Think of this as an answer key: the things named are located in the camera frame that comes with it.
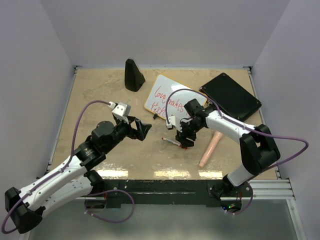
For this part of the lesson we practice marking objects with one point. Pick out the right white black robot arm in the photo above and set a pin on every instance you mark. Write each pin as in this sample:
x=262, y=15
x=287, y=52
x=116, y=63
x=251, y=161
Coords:
x=258, y=149

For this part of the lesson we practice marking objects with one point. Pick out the yellow framed whiteboard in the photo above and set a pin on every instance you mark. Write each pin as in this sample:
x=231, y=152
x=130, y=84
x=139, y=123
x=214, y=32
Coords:
x=168, y=97

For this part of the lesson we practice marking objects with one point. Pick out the black wedge stand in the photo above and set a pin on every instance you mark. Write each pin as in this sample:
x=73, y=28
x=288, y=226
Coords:
x=133, y=77

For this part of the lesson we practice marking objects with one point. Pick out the pink plastic handle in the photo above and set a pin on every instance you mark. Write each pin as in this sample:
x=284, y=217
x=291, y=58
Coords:
x=210, y=149

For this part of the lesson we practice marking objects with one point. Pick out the whiteboard marker pen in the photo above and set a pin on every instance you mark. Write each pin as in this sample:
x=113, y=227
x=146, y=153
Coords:
x=171, y=141

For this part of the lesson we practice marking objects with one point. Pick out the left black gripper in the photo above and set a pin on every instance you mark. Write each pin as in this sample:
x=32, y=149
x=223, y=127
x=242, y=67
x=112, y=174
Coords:
x=134, y=134

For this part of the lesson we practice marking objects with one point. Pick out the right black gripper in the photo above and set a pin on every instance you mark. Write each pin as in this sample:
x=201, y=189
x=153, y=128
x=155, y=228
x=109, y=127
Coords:
x=181, y=137

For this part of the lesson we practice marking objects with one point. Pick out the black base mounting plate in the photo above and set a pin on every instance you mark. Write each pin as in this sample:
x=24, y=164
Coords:
x=209, y=193

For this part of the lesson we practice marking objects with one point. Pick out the black flat electronic box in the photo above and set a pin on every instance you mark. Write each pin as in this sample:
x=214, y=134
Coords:
x=231, y=97

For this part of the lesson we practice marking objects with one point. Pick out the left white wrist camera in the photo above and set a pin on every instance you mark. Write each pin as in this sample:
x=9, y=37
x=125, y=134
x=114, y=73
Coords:
x=120, y=111

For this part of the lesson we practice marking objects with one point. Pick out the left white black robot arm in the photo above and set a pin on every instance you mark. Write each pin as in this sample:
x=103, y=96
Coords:
x=73, y=178

